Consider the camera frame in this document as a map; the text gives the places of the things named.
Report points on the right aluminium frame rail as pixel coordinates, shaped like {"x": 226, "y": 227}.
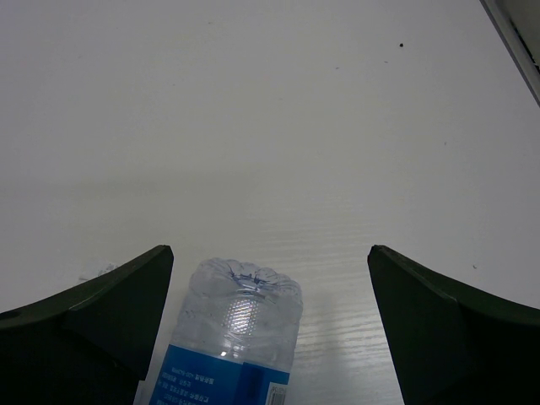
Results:
{"x": 517, "y": 23}

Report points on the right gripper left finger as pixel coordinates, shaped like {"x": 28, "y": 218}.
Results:
{"x": 90, "y": 344}

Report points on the blue cap clear bottle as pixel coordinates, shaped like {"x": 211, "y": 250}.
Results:
{"x": 234, "y": 338}

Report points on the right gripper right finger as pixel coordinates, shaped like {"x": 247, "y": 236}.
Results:
{"x": 451, "y": 343}

